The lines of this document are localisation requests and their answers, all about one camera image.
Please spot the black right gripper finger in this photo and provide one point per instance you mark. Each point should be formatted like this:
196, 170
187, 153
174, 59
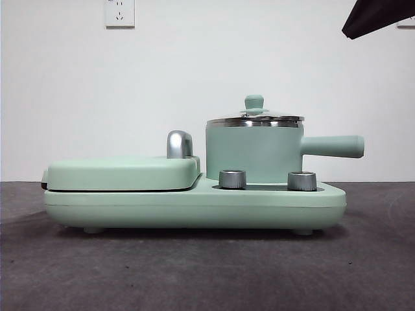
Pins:
382, 14

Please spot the glass lid with mint knob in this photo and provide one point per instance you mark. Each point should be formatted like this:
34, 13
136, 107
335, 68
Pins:
255, 102

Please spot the mint green steamer pot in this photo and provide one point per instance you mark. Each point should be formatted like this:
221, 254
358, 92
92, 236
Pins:
253, 149

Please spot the silver control knob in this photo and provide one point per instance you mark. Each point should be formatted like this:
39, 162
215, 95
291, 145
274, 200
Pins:
232, 179
302, 180

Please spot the mint green breakfast machine base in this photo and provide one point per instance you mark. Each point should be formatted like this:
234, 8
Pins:
194, 207

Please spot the white wall socket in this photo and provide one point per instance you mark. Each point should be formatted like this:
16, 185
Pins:
409, 24
120, 13

